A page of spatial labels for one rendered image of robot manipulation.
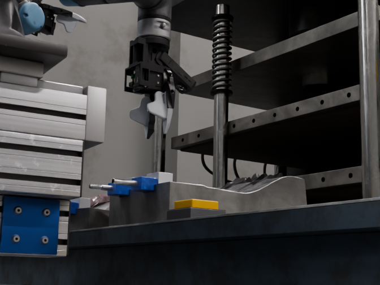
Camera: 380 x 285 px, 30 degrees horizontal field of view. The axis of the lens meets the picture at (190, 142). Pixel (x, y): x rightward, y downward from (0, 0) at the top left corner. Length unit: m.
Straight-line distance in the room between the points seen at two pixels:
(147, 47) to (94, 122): 0.45
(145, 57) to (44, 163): 0.52
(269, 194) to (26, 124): 0.68
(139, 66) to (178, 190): 0.28
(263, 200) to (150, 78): 0.37
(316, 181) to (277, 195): 0.67
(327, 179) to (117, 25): 3.19
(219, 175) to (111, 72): 2.56
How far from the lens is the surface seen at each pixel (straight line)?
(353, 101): 2.22
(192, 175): 4.87
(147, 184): 1.49
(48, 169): 1.10
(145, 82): 1.51
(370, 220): 0.94
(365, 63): 2.12
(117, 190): 1.58
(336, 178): 2.22
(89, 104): 1.14
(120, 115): 5.02
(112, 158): 4.94
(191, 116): 4.94
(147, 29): 1.57
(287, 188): 1.64
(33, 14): 1.85
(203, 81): 2.92
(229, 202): 1.53
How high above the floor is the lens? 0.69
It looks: 11 degrees up
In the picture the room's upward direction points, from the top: 1 degrees clockwise
